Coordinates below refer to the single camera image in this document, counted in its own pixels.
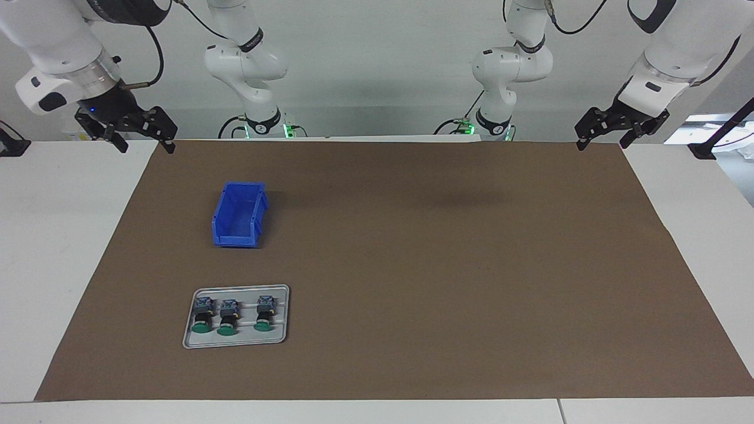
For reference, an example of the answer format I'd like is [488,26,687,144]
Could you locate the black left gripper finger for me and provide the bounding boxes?
[576,108,619,152]
[619,111,670,149]

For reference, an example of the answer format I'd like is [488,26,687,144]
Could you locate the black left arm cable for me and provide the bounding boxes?
[545,0,609,35]

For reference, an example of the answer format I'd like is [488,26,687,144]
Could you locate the brown table mat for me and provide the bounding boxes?
[34,140,754,402]

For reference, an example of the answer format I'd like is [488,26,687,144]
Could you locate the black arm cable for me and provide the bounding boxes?
[545,0,609,35]
[118,26,166,90]

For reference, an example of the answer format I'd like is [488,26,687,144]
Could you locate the black table clamp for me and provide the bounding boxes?
[0,121,31,157]

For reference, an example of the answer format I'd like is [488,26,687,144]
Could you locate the black base cable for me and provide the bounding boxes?
[434,91,485,135]
[218,115,248,140]

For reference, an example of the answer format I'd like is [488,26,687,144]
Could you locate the green push button switch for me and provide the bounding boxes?
[190,296,216,334]
[253,294,277,332]
[216,299,241,337]

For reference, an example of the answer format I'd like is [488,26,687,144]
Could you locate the blue plastic bin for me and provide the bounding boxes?
[211,181,269,249]

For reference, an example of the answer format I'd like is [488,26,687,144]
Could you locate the grey metal tray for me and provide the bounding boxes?
[182,284,290,349]

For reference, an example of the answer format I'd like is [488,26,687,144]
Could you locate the black left base cable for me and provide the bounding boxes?
[434,91,485,135]

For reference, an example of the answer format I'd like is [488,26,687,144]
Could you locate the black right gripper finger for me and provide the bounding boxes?
[75,115,129,154]
[127,106,178,155]

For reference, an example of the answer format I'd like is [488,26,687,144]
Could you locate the black right base cable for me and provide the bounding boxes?
[218,115,248,140]

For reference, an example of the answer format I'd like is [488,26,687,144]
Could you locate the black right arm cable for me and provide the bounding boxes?
[118,26,166,90]

